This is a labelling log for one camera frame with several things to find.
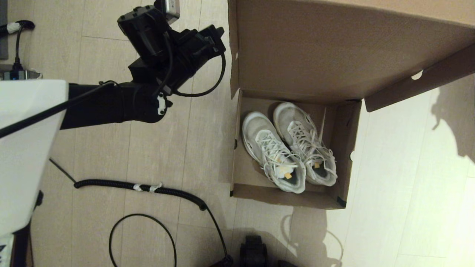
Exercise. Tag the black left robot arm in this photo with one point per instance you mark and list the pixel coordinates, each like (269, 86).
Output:
(104, 105)

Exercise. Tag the white tape strip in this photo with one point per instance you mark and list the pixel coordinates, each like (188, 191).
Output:
(152, 188)

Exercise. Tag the grey metal power supply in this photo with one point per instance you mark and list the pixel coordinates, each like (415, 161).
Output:
(22, 75)

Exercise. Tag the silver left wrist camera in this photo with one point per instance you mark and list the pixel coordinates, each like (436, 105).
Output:
(172, 7)

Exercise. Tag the dark grey panel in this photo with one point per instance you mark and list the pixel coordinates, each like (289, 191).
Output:
(3, 29)

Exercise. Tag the white mesh lace-up sneaker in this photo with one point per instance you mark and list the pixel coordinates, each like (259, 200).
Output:
(258, 129)
(289, 115)

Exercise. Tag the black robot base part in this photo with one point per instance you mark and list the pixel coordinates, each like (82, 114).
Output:
(253, 252)

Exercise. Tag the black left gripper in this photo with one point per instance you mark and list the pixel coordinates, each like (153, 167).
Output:
(196, 48)

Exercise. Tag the brown cardboard shoe box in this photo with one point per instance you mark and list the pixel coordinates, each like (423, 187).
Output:
(315, 48)

